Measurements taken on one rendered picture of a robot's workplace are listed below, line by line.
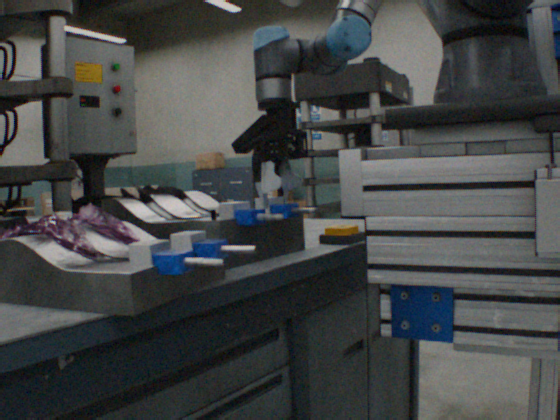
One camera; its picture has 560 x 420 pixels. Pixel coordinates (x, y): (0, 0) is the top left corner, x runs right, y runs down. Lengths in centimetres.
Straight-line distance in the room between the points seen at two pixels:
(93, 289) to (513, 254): 53
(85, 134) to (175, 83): 794
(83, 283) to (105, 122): 117
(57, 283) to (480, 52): 62
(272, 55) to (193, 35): 857
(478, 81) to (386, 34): 724
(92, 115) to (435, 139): 134
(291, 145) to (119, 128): 95
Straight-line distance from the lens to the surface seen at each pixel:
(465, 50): 66
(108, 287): 67
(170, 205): 117
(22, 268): 77
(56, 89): 156
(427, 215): 66
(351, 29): 93
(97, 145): 178
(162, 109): 981
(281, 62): 102
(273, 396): 107
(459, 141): 64
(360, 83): 501
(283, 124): 100
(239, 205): 95
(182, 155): 944
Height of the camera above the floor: 96
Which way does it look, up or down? 4 degrees down
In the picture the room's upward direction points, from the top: 3 degrees counter-clockwise
